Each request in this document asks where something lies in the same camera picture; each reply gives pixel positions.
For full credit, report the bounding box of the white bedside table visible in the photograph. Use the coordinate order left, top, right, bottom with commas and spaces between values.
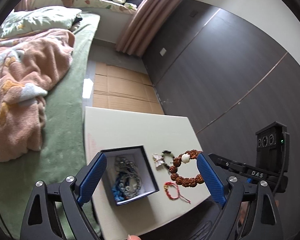
84, 107, 210, 239

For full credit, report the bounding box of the pink curtain right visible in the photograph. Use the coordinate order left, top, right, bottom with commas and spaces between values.
115, 0, 182, 57

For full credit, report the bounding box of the blue braided bracelet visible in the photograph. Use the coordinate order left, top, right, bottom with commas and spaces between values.
111, 155, 143, 203

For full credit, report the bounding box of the dark wall switch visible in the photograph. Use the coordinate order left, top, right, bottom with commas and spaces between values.
189, 10, 198, 17

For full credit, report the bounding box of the brown rudraksha bead bracelet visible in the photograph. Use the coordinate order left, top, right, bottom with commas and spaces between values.
168, 149, 205, 188

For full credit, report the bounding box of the cardboard sheet on floor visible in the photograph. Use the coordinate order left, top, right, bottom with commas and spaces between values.
93, 62, 164, 114

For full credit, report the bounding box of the pink fleece blanket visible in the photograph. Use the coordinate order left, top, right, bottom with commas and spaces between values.
0, 29, 75, 162

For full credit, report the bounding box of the white butterfly brooch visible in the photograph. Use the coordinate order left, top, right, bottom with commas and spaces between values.
152, 154, 165, 167

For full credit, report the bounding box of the green black bead bracelet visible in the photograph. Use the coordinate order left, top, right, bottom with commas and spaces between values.
161, 149, 176, 171

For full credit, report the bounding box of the white wall socket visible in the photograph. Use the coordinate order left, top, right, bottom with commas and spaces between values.
160, 48, 166, 56

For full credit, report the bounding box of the red string bracelet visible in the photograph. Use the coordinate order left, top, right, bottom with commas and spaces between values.
163, 181, 192, 204

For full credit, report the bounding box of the green bed sheet mattress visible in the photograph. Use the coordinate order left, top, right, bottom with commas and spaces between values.
0, 12, 100, 239

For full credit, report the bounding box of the green floral pillow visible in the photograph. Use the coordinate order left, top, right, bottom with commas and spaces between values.
0, 6, 82, 39

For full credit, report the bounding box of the floral window seat cushion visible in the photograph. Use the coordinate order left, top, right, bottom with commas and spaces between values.
27, 0, 137, 15

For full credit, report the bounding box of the person's right hand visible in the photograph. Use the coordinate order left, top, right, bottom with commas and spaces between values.
127, 235, 141, 240

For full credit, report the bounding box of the black jewelry box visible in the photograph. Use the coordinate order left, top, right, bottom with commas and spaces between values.
101, 146, 159, 206

